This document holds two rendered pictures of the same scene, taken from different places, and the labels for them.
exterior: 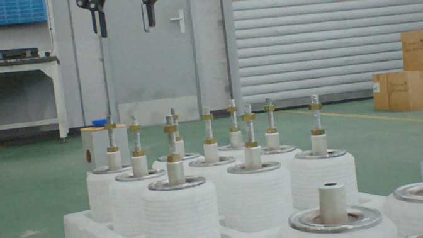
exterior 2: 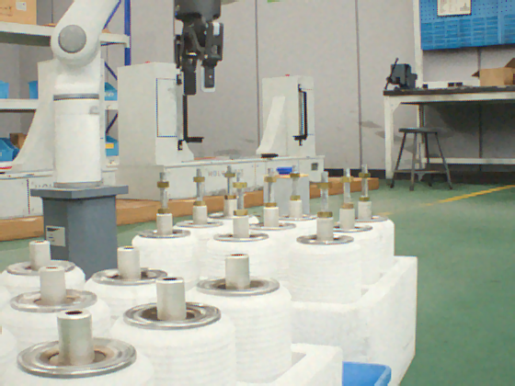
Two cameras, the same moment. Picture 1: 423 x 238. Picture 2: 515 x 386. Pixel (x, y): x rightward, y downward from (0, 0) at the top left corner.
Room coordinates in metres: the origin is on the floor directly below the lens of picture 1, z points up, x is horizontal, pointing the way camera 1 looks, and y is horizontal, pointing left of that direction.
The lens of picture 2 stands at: (0.17, -0.80, 0.38)
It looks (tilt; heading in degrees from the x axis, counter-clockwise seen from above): 5 degrees down; 51
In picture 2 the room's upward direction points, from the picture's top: 1 degrees counter-clockwise
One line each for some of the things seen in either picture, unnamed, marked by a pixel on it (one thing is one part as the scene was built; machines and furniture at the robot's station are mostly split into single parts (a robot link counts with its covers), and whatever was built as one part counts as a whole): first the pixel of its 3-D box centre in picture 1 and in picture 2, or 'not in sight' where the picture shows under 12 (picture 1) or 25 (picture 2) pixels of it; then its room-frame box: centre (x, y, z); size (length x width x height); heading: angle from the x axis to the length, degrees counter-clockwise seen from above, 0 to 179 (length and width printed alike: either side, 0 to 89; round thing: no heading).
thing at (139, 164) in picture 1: (140, 167); (200, 216); (0.81, 0.11, 0.26); 0.02 x 0.02 x 0.03
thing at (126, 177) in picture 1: (140, 175); (200, 224); (0.81, 0.11, 0.25); 0.08 x 0.08 x 0.01
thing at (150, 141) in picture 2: not in sight; (219, 129); (2.76, 2.68, 0.45); 1.51 x 0.57 x 0.74; 12
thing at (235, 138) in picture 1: (235, 140); (364, 211); (1.03, -0.04, 0.26); 0.02 x 0.02 x 0.03
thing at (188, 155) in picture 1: (179, 157); (295, 218); (0.97, 0.07, 0.25); 0.08 x 0.08 x 0.01
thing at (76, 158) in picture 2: not in sight; (77, 143); (0.77, 0.47, 0.39); 0.09 x 0.09 x 0.17; 12
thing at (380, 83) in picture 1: (396, 89); not in sight; (4.64, -1.54, 0.15); 0.30 x 0.24 x 0.30; 101
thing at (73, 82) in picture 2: not in sight; (75, 62); (0.77, 0.47, 0.54); 0.09 x 0.09 x 0.17; 57
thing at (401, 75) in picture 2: not in sight; (402, 75); (4.55, 2.67, 0.87); 0.41 x 0.17 x 0.25; 12
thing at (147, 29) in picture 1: (146, 18); (207, 79); (0.80, 0.08, 0.48); 0.02 x 0.01 x 0.04; 170
